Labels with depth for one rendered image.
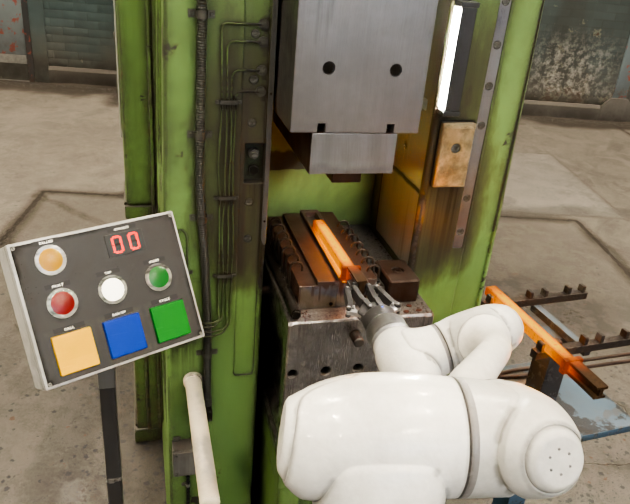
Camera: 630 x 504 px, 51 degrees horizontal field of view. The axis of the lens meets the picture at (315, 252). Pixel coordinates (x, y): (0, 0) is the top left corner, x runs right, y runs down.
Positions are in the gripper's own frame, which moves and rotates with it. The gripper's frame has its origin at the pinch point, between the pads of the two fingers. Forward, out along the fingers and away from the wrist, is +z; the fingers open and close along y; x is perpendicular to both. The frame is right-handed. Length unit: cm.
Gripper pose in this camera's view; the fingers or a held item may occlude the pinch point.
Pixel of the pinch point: (355, 281)
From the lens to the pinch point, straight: 157.7
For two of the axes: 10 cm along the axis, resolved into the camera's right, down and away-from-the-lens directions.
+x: 0.8, -8.9, -4.5
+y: 9.7, -0.4, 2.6
